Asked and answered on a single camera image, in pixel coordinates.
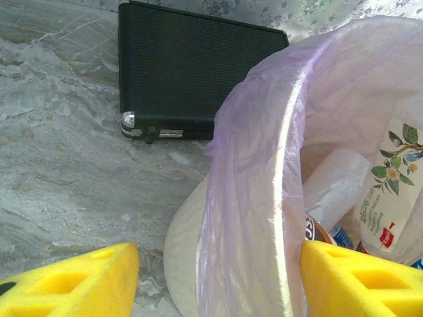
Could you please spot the white flower label bottle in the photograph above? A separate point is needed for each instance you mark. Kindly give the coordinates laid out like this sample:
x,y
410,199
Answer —
x,y
386,198

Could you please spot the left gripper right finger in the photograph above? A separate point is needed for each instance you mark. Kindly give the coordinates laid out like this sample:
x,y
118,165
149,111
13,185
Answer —
x,y
357,290

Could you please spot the pink plastic bin liner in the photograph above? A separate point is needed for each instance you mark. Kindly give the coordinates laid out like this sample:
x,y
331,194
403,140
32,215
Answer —
x,y
257,165

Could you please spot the black hard case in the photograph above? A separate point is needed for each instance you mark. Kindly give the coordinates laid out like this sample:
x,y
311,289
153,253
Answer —
x,y
185,66

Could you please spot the clear bottle blue label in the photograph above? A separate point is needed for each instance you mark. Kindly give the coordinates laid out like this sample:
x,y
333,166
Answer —
x,y
333,185

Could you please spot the brown snack wrapper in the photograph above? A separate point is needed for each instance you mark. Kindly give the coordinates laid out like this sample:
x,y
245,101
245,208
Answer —
x,y
315,231

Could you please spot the white plastic waste bin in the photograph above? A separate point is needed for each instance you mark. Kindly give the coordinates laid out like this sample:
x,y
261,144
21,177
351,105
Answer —
x,y
181,247

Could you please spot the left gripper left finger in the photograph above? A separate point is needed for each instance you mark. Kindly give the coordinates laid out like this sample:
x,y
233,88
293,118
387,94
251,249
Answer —
x,y
66,287

